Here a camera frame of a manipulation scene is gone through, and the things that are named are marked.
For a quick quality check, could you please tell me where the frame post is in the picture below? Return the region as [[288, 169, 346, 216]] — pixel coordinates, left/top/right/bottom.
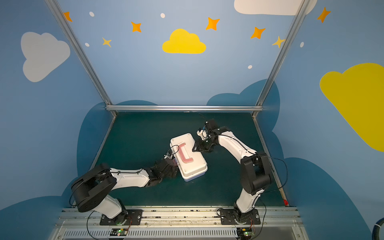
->
[[45, 0, 113, 107], [252, 0, 311, 120]]

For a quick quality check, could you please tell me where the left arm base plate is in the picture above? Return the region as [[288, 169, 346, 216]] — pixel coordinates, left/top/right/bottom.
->
[[100, 209, 143, 226]]

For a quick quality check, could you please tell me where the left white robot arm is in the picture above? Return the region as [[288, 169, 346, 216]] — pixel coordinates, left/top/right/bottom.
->
[[71, 157, 179, 225]]

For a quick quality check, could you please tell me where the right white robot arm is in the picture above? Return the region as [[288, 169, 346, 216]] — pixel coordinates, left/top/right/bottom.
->
[[193, 119, 273, 217]]

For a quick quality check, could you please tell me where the left controller board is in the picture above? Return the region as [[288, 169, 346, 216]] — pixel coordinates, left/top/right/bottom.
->
[[110, 228, 129, 237]]

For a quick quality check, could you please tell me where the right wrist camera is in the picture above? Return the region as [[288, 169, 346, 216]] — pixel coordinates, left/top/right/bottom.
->
[[197, 129, 208, 140]]

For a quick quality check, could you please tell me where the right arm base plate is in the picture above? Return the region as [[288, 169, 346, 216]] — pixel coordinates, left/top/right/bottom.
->
[[216, 208, 261, 225]]

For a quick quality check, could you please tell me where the white blue tool box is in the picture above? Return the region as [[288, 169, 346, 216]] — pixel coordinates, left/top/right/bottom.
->
[[170, 133, 208, 182]]

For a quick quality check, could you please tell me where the right frame post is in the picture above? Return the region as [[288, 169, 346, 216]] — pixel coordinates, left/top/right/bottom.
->
[[252, 0, 311, 120]]

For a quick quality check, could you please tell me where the right controller board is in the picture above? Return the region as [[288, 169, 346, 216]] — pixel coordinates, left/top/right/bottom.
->
[[236, 228, 254, 240]]

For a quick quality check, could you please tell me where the left frame post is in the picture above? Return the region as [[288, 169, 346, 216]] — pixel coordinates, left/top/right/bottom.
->
[[45, 0, 113, 107]]

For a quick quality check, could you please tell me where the back horizontal frame bar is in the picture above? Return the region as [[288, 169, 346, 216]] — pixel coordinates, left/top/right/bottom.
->
[[106, 105, 263, 112]]

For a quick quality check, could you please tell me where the aluminium front rail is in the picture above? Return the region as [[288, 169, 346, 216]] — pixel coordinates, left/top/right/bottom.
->
[[49, 206, 309, 240]]

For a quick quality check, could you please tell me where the pink tool box handle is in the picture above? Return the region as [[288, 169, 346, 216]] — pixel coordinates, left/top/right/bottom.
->
[[179, 143, 194, 164]]

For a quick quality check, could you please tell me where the controller board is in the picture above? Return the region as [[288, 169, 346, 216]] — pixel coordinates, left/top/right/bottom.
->
[[110, 228, 129, 237], [236, 228, 254, 240]]

